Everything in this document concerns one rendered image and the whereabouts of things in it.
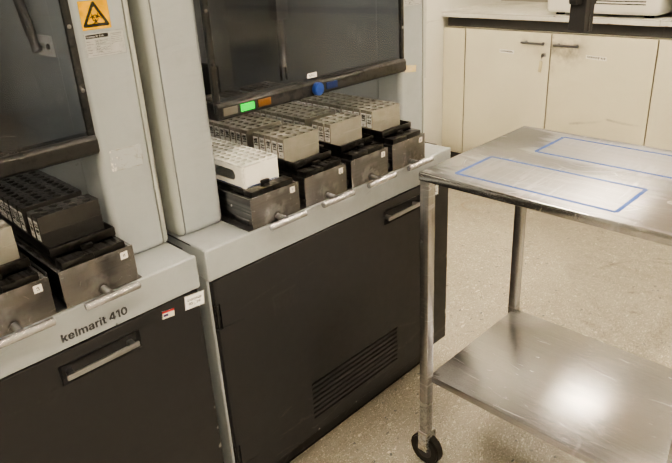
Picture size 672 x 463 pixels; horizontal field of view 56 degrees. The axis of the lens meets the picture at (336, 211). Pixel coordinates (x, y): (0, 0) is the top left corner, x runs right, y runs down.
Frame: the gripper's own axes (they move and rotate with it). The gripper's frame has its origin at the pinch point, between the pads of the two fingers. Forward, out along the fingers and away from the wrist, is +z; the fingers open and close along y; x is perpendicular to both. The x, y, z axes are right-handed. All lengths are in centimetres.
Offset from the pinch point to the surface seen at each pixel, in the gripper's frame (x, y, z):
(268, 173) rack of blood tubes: 54, -31, 36
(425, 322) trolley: 39, 0, 75
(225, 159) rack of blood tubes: 60, -39, 34
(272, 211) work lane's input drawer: 50, -32, 43
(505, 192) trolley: 22.4, 7.0, 37.0
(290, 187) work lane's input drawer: 52, -27, 40
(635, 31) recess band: 153, 179, 35
